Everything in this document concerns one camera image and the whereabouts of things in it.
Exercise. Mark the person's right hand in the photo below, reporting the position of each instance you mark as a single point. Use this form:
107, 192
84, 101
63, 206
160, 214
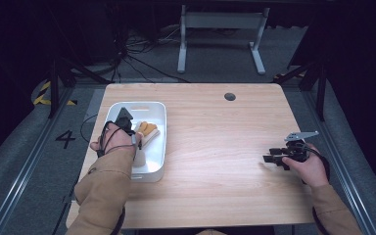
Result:
311, 169

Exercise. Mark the beige glove with orange fingers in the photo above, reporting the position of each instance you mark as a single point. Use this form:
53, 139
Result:
147, 128

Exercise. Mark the white plastic bin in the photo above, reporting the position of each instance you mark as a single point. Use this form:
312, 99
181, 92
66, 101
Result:
155, 156

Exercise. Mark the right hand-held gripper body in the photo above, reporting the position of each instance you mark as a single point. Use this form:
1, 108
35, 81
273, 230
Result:
297, 151

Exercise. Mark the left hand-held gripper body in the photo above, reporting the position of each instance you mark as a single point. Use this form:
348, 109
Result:
124, 119

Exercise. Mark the black metal stand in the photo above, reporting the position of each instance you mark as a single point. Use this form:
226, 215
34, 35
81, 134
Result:
321, 88
54, 84

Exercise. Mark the person's tan clothing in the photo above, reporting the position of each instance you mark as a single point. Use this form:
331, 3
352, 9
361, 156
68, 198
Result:
210, 232

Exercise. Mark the metal floor rail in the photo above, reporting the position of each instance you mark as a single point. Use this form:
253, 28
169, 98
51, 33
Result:
342, 169
29, 166

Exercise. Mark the grey metal table frame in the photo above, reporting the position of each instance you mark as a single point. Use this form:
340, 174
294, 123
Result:
223, 20

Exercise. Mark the person's left hand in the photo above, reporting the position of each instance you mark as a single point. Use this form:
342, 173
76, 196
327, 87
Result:
117, 140

